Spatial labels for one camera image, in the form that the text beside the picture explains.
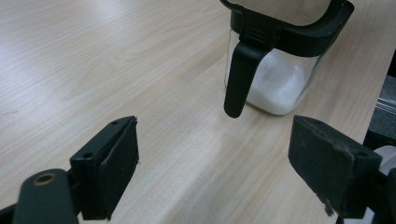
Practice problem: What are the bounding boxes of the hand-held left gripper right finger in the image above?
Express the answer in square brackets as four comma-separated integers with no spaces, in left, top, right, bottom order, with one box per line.
[288,115,383,219]

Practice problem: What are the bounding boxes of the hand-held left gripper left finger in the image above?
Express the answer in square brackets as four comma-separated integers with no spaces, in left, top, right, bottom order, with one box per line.
[69,115,140,221]

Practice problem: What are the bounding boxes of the glass jar with black lid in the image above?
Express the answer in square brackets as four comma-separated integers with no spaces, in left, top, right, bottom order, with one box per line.
[219,0,356,119]

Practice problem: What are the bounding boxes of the aluminium floor rail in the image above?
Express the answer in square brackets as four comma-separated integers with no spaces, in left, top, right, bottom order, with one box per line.
[375,92,396,117]

